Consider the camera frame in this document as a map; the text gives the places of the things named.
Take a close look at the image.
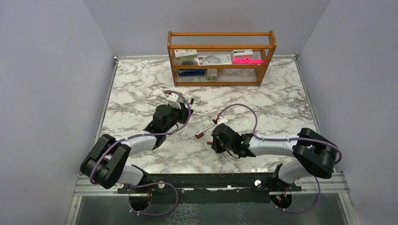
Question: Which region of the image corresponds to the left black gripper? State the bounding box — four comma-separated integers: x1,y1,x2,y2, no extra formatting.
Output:
163,102,193,133

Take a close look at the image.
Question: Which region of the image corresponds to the white marker brown end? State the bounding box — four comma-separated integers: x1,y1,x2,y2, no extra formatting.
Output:
195,124,216,135

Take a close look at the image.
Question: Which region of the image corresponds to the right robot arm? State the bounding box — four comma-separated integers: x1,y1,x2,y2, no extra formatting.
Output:
211,123,342,191

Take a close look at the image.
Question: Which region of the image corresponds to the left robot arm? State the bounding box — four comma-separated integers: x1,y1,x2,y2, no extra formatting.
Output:
80,105,193,193

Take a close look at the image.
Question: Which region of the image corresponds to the blue stapler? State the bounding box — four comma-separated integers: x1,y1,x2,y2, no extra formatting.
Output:
178,69,206,76

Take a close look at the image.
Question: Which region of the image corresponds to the green box lower shelf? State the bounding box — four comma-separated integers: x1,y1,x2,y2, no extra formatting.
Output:
207,69,218,80

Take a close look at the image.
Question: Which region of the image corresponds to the green box shelf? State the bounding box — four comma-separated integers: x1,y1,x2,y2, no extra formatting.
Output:
207,69,218,80
174,49,198,62

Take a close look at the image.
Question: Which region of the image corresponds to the green box upper shelf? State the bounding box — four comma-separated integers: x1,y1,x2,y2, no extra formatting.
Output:
174,49,198,62

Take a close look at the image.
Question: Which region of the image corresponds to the wooden shelf rack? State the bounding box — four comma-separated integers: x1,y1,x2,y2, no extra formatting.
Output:
167,30,277,86

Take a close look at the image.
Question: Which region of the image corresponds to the ruler set package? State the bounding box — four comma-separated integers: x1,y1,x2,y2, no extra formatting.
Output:
194,54,232,66

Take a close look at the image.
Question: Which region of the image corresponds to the pink stapler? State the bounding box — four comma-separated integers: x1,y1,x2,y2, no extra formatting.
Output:
232,57,264,64

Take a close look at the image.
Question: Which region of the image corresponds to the white box upper shelf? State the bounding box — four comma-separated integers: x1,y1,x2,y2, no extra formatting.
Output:
232,49,253,59

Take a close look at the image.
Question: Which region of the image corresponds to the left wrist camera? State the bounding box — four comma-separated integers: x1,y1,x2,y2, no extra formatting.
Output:
166,93,182,110

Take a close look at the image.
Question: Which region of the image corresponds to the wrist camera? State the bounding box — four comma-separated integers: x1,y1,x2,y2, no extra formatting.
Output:
212,117,228,125
166,93,182,110

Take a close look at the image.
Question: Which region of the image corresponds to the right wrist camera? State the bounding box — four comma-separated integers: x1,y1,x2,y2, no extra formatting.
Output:
212,117,228,125

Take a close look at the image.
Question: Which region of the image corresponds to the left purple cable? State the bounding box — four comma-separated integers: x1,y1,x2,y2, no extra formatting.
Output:
89,90,192,217

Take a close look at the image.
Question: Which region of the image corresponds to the black mounting rail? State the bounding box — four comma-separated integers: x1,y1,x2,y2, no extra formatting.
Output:
116,169,299,209

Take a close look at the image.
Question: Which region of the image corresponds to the aluminium frame rail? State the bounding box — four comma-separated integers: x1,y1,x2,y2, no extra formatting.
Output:
65,174,119,225

